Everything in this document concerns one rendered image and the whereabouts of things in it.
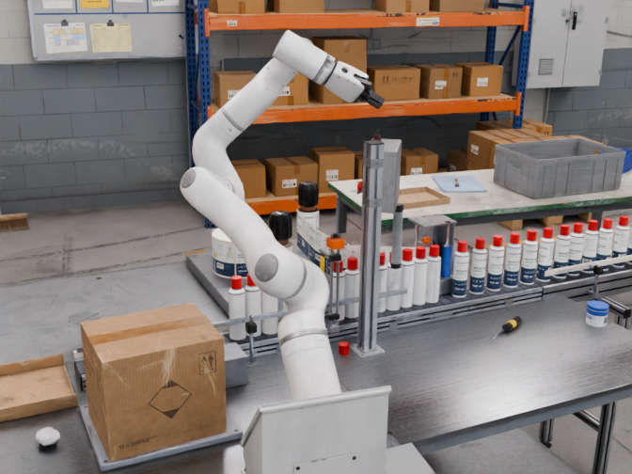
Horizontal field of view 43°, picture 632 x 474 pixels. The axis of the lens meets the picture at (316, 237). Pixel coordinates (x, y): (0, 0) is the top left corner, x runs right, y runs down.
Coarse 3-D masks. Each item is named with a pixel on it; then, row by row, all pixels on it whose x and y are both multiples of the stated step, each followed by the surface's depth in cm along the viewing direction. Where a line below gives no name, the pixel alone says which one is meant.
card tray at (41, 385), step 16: (0, 368) 234; (16, 368) 236; (32, 368) 238; (48, 368) 239; (64, 368) 240; (0, 384) 230; (16, 384) 230; (32, 384) 230; (48, 384) 230; (64, 384) 231; (0, 400) 222; (16, 400) 222; (32, 400) 222; (48, 400) 216; (64, 400) 218; (0, 416) 211; (16, 416) 213
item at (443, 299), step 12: (504, 288) 290; (516, 288) 290; (528, 288) 291; (444, 300) 279; (456, 300) 279; (468, 300) 280; (396, 312) 269; (228, 336) 251; (264, 336) 251; (276, 336) 251; (84, 372) 228
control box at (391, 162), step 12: (396, 144) 241; (384, 156) 233; (396, 156) 233; (384, 168) 235; (396, 168) 234; (384, 180) 236; (396, 180) 236; (384, 192) 237; (396, 192) 239; (384, 204) 238; (396, 204) 243
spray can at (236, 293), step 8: (232, 280) 242; (240, 280) 242; (232, 288) 243; (240, 288) 243; (232, 296) 243; (240, 296) 243; (232, 304) 243; (240, 304) 243; (232, 312) 244; (240, 312) 244; (232, 328) 246; (240, 328) 246; (232, 336) 247; (240, 336) 247
